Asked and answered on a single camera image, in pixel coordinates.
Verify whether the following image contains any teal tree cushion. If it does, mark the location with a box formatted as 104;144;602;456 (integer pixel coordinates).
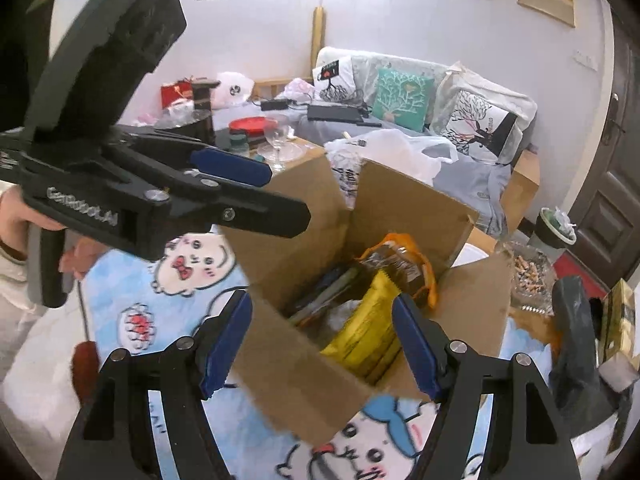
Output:
371;67;435;133

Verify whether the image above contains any wooden pole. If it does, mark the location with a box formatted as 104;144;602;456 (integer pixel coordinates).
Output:
310;6;327;66

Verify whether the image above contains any blue cartoon printed blanket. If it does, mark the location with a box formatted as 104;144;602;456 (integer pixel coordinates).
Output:
75;225;566;480

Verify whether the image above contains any black laptop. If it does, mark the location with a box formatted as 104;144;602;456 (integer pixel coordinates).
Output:
306;104;365;123

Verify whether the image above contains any black plastic bag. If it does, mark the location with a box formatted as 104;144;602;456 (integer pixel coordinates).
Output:
547;275;636;453

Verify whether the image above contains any brown cardboard box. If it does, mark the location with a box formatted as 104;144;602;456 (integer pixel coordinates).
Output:
217;152;516;448

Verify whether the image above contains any glass ashtray with cigarette butts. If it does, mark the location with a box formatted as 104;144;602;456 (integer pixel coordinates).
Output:
502;242;558;311

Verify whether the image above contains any yellow snack packet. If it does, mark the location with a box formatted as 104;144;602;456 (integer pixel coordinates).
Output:
320;270;406;386

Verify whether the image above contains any door handle lock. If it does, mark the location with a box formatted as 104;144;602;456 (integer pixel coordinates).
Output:
602;92;626;153

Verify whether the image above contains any white snack packet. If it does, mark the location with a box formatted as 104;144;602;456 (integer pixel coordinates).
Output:
325;299;363;333

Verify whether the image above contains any wine glass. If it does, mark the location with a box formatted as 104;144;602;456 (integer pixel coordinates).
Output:
262;115;292;173

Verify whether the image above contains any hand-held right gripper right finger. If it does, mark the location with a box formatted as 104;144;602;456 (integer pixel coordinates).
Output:
391;294;582;480

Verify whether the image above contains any dark brown door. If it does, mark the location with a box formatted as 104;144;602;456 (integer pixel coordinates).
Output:
567;20;640;261

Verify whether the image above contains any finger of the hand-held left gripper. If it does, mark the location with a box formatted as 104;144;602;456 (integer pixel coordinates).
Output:
145;179;312;241
107;130;274;189

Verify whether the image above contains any clear glass dish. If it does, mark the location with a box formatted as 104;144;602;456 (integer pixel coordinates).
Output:
255;141;318;163

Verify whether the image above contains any red handled brush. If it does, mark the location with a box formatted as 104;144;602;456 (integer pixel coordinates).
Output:
70;280;101;403

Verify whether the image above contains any grey sofa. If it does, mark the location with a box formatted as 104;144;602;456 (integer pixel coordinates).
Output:
295;46;538;238

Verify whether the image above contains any white cushion with tree roots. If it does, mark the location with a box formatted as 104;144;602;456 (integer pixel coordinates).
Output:
312;56;357;106

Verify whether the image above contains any yellow tissue box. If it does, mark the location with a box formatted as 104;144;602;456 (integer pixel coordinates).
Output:
597;279;638;391

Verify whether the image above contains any person's left hand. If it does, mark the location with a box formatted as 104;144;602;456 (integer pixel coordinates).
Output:
0;187;104;279

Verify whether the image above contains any pink plastic bag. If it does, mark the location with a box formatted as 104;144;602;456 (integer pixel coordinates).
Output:
282;77;317;103

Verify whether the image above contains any wooden sofa armrest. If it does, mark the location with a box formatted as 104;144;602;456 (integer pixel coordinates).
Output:
500;147;542;228

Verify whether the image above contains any blue snack packet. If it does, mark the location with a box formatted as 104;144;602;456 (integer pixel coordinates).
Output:
287;265;363;328

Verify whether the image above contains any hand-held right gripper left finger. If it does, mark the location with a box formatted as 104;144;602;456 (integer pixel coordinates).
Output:
59;290;253;480

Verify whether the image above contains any black kettle with glass lid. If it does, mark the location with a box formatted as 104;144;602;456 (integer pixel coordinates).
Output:
152;107;215;143

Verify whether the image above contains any brown pretzel snack packet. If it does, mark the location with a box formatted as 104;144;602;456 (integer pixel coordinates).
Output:
352;232;440;311

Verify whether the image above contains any green trash bin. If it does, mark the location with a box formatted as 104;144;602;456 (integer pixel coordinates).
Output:
534;206;578;251

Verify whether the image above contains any white bag with panda face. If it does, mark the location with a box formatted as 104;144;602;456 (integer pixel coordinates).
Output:
212;71;256;108

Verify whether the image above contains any red gift bag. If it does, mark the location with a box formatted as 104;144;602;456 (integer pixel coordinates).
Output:
160;80;195;110

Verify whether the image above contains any white plastic bag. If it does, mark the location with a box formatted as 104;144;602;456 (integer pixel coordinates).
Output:
324;129;457;211

